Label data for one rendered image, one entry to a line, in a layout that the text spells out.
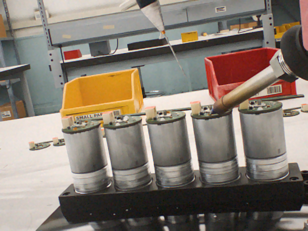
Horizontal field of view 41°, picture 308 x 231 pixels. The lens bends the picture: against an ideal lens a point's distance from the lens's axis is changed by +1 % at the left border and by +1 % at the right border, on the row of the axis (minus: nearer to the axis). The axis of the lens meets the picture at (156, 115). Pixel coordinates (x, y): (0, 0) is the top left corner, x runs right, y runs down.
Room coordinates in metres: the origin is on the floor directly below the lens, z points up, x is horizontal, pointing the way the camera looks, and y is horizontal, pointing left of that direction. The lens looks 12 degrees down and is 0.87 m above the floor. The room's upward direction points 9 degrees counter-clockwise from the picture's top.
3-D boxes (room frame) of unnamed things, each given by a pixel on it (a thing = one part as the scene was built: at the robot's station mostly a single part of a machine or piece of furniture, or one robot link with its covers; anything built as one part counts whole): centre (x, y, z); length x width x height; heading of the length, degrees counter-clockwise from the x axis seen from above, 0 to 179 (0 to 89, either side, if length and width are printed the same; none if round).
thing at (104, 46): (2.72, 0.28, 0.80); 0.15 x 0.12 x 0.10; 178
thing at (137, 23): (2.54, -0.09, 0.90); 1.30 x 0.06 x 0.12; 87
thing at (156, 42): (2.78, -0.03, 0.77); 0.24 x 0.16 x 0.04; 72
